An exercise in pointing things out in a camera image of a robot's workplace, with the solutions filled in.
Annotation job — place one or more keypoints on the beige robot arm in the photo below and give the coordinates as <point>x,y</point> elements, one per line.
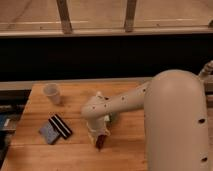
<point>175,119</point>

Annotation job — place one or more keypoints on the right metal window post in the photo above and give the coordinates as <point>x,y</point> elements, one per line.
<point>130,15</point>

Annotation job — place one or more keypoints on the green round plate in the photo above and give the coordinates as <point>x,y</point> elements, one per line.
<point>113,117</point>

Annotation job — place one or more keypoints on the translucent white cup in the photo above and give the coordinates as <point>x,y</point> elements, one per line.
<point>52,92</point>

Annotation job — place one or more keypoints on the white carton bottle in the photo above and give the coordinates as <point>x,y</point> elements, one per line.
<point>99,95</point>

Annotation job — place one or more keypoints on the dark red pepper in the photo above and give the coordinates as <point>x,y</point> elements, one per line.
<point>100,141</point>

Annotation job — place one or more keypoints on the left metal window post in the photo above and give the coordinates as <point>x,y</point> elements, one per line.
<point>64,16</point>

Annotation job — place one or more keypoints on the blue sponge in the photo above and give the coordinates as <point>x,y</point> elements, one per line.
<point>49,134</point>

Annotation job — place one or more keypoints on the beige gripper wrist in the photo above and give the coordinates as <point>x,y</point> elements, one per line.
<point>97,127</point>

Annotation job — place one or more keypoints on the metal window post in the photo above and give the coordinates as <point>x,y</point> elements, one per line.
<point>130,15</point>
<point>64,16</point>

